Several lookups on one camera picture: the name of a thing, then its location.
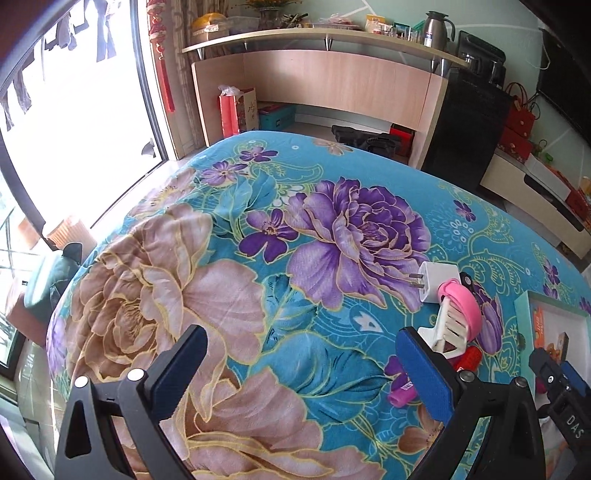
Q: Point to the red handbag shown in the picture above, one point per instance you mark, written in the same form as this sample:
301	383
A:
521	115

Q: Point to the white hair claw clip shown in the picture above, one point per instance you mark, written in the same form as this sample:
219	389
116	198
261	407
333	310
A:
445	327

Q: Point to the black cabinet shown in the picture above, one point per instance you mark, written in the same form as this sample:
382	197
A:
466	129

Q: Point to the cardboard box with yellow item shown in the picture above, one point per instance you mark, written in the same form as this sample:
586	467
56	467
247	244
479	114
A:
210	27

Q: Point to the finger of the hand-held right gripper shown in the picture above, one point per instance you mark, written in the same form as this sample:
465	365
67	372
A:
544	369
571	374

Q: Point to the black bag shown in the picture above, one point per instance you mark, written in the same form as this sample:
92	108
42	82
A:
364	138

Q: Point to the steel thermos jug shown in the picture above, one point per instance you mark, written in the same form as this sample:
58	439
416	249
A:
438	30

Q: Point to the red gift box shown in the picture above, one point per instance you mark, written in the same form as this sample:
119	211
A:
515	145

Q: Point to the floral teal blanket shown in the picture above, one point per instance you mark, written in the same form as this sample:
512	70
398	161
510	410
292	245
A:
277	258

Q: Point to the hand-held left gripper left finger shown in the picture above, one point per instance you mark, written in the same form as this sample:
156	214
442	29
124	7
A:
178	374

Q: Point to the vase of orange flowers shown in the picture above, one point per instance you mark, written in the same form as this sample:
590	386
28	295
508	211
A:
268	11

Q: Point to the red and white gift bag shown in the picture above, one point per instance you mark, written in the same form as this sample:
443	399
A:
235	113

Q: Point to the white plug charger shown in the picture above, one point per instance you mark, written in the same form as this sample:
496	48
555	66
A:
438	281

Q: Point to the patterned curtain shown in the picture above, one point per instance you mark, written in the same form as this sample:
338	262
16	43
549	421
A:
189	69

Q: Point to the small red box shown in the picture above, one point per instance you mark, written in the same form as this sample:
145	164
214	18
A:
402	138

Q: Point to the white flat box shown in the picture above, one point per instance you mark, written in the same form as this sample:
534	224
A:
549	173

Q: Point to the shallow teal cardboard box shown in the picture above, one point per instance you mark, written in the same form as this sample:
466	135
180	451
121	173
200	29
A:
524	318

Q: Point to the red knot ornament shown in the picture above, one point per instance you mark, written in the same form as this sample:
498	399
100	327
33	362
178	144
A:
159	46

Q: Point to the blue storage box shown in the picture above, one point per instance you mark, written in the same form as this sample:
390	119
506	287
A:
277	117

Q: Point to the wooden shelf unit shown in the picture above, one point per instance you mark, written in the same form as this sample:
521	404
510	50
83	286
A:
323	78

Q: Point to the pink plastic roller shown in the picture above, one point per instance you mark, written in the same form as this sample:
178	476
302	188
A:
461	304

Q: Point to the small red plastic object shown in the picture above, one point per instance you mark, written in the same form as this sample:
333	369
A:
471	357

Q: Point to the black flat television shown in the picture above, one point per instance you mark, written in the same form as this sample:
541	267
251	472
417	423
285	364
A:
568	87

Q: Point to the magenta marker pen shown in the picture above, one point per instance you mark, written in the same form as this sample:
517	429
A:
401	394

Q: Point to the white television console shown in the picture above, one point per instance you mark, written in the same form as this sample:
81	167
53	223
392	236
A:
521	194

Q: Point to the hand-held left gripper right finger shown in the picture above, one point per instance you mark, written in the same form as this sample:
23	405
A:
427	374

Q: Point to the hanging dark clothes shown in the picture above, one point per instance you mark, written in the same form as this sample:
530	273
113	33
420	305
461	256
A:
101	32

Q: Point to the red patterned box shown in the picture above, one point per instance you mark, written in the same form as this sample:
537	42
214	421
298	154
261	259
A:
579	201

